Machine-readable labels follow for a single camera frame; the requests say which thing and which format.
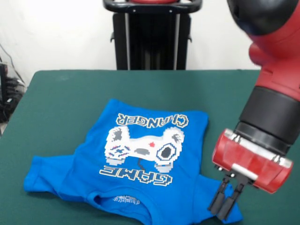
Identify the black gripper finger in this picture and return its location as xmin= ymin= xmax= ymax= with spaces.
xmin=207 ymin=173 xmax=233 ymax=214
xmin=217 ymin=178 xmax=252 ymax=221

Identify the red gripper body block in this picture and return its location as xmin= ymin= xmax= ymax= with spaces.
xmin=212 ymin=128 xmax=294 ymax=194

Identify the blue printed t-shirt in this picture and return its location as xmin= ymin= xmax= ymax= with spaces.
xmin=22 ymin=98 xmax=244 ymax=225

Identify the dark green table cloth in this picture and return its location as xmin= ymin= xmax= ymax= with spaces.
xmin=0 ymin=69 xmax=300 ymax=225

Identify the black electronics box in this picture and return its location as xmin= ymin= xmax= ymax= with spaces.
xmin=0 ymin=62 xmax=8 ymax=106

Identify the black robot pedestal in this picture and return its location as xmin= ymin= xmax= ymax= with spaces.
xmin=102 ymin=0 xmax=202 ymax=71

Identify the black cable bundle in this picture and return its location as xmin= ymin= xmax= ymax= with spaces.
xmin=0 ymin=77 xmax=27 ymax=123

